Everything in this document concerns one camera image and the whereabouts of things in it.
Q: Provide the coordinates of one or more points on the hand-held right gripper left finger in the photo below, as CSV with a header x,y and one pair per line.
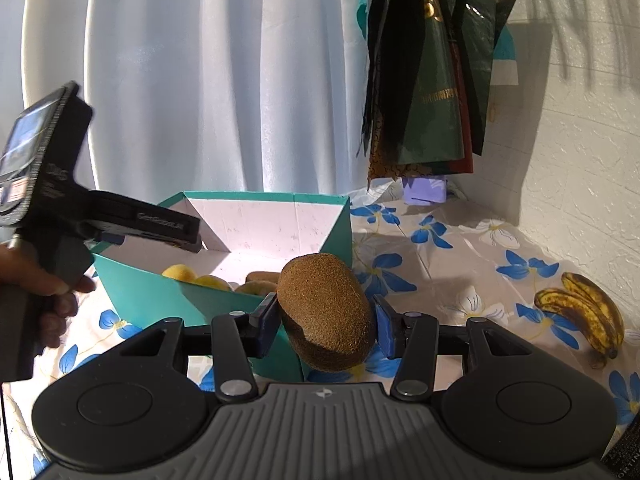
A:
x,y
267,320

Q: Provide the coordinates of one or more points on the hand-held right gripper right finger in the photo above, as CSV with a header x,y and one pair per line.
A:
x,y
382,325

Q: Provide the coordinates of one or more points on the red yellow apple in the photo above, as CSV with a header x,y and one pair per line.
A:
x,y
255,288

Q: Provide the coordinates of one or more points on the small yellow fruit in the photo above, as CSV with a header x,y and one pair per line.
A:
x,y
214,283

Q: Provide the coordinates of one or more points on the teal cardboard box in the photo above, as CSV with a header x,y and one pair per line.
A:
x,y
150,292

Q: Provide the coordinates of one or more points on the person's left hand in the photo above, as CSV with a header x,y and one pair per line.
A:
x,y
25,267

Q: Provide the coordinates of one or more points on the small purple box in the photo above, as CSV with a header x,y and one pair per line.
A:
x,y
424,190

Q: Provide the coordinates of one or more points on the white curtain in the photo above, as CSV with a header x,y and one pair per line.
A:
x,y
225,85

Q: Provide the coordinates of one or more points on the overripe banana bunch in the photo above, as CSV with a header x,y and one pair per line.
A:
x,y
590,310

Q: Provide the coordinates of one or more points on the dark printed box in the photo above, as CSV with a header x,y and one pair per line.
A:
x,y
625,452

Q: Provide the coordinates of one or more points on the teal and white bag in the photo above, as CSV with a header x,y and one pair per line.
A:
x,y
505,55

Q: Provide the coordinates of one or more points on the black plastic bag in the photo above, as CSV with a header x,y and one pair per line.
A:
x,y
480,35

